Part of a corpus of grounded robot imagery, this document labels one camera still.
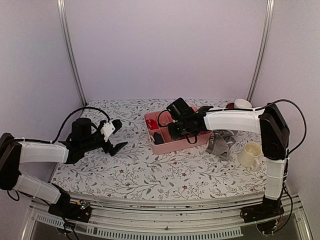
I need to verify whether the cream ceramic mug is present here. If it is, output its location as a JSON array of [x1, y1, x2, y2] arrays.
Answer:
[[237, 142, 262, 172]]

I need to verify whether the grey boxer briefs lettered band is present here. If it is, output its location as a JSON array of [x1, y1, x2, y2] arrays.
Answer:
[[205, 130, 238, 162]]

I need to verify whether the white small bowl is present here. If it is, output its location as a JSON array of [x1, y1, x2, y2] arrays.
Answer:
[[234, 98, 252, 109]]

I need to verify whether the aluminium frame post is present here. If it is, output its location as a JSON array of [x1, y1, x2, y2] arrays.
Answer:
[[246, 0, 275, 102], [56, 0, 87, 106]]

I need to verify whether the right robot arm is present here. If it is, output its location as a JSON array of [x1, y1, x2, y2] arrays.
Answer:
[[166, 97, 290, 218]]

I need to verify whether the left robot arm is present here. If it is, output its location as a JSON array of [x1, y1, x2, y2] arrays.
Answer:
[[0, 117, 126, 217]]

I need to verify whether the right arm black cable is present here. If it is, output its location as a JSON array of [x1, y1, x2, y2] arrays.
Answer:
[[156, 99, 306, 156]]

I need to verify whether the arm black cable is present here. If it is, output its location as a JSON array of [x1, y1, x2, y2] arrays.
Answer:
[[156, 99, 306, 156], [0, 106, 112, 201]]

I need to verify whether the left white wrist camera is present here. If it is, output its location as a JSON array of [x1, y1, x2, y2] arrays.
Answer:
[[100, 119, 122, 142]]

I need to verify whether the right aluminium frame post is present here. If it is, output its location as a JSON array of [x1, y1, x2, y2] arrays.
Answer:
[[246, 0, 275, 102]]

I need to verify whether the dark rolled cloth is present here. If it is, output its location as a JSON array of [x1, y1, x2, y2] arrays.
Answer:
[[153, 132, 165, 145]]

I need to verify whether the left aluminium frame post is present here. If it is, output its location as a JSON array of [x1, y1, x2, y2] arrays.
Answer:
[[56, 0, 87, 106]]

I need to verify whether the red rolled cloth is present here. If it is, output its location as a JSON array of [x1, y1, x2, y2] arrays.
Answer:
[[146, 118, 159, 130]]

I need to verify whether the red patterned saucer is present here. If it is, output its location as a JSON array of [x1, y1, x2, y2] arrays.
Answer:
[[226, 102, 235, 110]]

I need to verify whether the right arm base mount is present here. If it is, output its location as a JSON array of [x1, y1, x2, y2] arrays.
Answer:
[[239, 195, 285, 223]]

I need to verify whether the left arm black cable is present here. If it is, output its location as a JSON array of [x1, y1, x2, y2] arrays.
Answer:
[[0, 106, 112, 201]]

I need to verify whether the pink divided organizer box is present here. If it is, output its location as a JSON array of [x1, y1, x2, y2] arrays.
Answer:
[[144, 111, 211, 155]]

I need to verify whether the floral table cloth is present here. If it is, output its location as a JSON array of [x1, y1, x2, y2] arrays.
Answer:
[[51, 99, 267, 201]]

